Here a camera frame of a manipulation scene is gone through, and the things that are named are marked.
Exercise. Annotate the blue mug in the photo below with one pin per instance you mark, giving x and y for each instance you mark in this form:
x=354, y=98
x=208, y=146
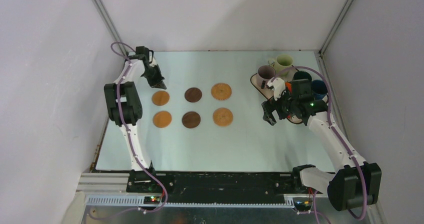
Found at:
x=319, y=89

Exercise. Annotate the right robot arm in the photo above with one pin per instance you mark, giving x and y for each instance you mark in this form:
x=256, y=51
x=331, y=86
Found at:
x=338, y=153

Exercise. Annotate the light green mug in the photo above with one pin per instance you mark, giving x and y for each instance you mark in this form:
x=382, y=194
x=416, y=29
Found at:
x=281, y=63

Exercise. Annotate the aluminium frame rail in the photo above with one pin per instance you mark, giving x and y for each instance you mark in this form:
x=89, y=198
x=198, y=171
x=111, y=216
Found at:
x=110, y=189

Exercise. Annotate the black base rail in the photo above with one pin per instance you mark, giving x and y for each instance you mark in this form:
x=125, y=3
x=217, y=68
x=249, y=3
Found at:
x=222, y=188

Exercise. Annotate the dark green mug back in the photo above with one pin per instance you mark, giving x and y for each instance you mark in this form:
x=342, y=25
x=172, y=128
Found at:
x=302, y=75

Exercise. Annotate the dark wood coaster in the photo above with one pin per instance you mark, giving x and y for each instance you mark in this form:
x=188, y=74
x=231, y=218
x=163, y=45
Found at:
x=193, y=94
x=191, y=119

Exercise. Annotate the patterned light wood coaster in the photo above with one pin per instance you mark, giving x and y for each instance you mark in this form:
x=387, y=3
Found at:
x=222, y=117

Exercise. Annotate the scalloped light wood coaster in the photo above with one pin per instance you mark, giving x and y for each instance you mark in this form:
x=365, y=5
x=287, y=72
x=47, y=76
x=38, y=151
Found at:
x=221, y=91

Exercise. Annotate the wooden serving tray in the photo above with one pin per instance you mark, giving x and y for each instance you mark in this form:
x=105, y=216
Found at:
x=268, y=94

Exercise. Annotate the orange mug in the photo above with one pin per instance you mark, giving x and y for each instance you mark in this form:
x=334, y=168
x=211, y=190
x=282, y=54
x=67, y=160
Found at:
x=288, y=88

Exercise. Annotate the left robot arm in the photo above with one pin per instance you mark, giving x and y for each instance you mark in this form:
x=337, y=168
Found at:
x=124, y=106

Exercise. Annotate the mauve mug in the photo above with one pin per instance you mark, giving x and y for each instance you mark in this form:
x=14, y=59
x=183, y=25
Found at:
x=264, y=74

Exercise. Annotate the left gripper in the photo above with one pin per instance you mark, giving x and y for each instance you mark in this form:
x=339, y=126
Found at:
x=159, y=77

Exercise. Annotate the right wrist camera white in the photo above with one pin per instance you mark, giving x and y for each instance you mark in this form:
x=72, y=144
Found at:
x=278, y=85

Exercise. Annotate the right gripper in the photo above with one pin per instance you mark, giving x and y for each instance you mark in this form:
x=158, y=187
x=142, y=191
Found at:
x=274, y=107

